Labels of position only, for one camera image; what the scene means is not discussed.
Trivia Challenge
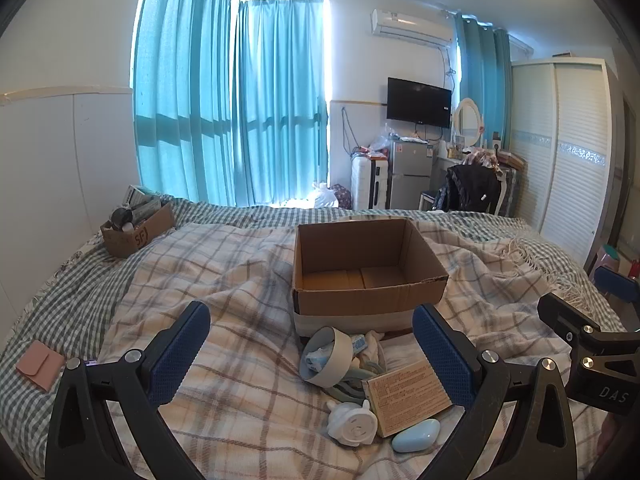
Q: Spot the silver small fridge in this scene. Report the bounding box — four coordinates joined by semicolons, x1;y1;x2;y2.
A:
388;139;435;210

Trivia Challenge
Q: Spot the pink wallet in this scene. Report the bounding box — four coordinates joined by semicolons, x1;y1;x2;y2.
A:
15;339;66;392

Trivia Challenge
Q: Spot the white air conditioner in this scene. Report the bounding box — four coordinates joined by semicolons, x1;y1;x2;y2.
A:
369;7;455;47

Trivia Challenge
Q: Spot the light blue oval case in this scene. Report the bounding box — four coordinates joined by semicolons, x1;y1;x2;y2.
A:
391;418;441;454

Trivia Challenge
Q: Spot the black wall television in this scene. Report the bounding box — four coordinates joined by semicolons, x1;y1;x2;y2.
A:
386;77;453;130

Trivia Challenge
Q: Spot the black jacket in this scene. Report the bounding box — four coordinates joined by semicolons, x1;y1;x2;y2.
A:
434;162;503;215

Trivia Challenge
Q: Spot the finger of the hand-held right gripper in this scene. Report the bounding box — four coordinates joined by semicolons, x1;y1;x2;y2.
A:
537;292;602;357
594;265;640;307

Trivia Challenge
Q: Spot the white suitcase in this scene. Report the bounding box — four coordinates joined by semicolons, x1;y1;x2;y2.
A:
350;156;390;211

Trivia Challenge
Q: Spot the clear plastic bag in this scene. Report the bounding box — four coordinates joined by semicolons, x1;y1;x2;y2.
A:
369;124;402;154

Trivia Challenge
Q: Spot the cream cloth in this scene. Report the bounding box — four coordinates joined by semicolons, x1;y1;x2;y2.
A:
357;331;388;378

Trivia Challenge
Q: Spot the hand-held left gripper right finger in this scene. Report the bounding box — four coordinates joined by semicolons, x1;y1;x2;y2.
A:
412;304;594;480

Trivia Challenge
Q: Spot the hanging wall cable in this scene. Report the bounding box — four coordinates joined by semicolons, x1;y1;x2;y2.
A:
341;105;360;155

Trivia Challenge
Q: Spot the tan printed small box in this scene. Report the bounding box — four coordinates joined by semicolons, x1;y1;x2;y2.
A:
360;363;451;438

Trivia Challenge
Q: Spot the pink green stool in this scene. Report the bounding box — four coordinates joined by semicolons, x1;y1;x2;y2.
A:
596;244;622;275

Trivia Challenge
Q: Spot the white sliding wardrobe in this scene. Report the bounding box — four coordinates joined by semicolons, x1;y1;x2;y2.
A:
504;57;621;267

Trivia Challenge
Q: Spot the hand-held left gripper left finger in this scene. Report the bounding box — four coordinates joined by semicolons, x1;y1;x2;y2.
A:
45;301;211;480

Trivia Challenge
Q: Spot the white pig figurine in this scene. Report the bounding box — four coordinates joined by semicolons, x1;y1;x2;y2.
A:
327;399;377;446

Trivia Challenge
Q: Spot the green gingham bedsheet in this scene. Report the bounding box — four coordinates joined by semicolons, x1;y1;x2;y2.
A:
0;194;603;480

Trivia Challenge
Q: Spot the wide teal curtain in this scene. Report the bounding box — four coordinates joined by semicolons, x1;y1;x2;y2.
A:
130;0;237;207

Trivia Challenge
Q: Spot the small cardboard box with writing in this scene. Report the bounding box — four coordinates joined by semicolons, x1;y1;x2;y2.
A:
99;185;177;259

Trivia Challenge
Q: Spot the large open cardboard box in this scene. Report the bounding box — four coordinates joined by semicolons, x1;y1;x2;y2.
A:
292;218;450;337

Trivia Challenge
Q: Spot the plaid blanket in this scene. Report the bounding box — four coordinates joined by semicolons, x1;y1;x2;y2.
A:
97;217;628;480

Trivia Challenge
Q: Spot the narrow teal curtain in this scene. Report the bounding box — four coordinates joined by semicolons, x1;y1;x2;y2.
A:
452;11;514;152

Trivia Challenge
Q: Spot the white oval mirror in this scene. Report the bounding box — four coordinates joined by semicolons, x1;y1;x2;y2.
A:
452;97;485;147

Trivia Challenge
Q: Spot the white plastic bag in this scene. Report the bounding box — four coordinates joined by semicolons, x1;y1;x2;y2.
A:
310;182;341;209

